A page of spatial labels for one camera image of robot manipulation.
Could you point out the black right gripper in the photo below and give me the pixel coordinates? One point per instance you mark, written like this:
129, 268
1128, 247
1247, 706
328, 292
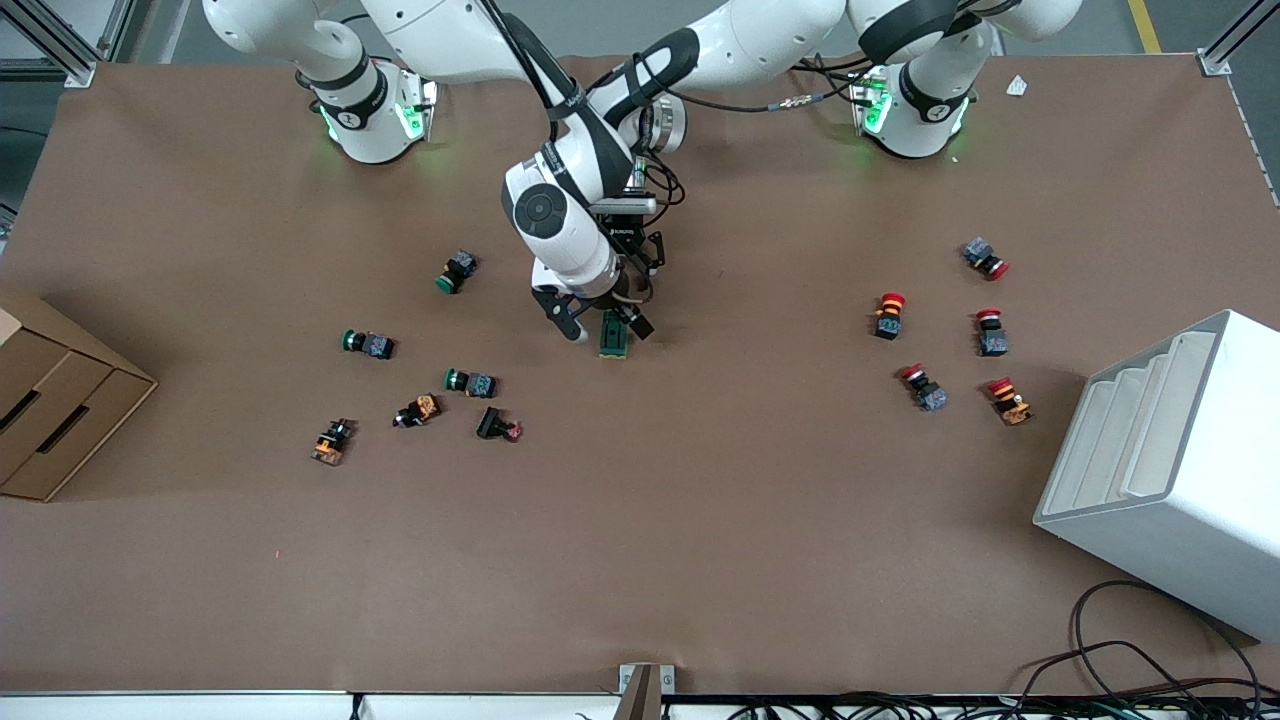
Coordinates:
626, 302

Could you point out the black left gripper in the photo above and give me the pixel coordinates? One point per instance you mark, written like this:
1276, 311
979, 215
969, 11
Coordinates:
627, 238

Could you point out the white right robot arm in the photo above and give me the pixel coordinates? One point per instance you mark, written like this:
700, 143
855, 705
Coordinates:
560, 230

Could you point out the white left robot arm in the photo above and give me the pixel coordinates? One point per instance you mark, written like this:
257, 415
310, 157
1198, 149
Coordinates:
920, 110

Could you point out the green pushbutton with grey block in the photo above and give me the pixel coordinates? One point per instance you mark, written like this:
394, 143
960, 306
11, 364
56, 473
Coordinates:
372, 345
474, 383
458, 268

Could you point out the brown paper table cover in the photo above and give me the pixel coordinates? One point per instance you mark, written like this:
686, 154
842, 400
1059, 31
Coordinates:
700, 520

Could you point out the red pushbutton black orange block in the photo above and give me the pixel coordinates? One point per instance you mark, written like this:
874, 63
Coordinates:
888, 318

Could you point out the red pushbutton with grey block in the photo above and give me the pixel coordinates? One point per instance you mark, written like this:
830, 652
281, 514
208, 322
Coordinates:
926, 390
992, 338
982, 255

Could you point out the red pushbutton with orange block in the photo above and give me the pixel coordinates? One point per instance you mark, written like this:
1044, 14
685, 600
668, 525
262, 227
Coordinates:
1010, 402

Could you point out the white paper scrap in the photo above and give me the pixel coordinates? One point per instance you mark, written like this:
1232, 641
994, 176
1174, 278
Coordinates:
1017, 86

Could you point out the brown cardboard box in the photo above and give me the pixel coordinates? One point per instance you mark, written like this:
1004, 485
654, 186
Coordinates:
60, 400

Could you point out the white stepped plastic bin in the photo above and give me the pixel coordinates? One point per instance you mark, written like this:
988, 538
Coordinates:
1200, 520

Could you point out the black switch with red light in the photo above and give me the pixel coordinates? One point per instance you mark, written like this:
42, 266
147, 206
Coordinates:
494, 424

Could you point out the black knob switch orange block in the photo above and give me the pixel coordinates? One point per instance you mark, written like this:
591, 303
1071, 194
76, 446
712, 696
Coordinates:
420, 409
331, 443

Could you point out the grey metal bracket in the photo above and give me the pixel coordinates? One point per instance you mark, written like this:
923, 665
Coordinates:
640, 695

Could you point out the white table edge rail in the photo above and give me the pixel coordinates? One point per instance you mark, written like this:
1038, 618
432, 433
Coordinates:
200, 708

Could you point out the aluminium frame profile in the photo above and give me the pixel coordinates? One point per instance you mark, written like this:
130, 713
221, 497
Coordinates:
75, 68
1235, 35

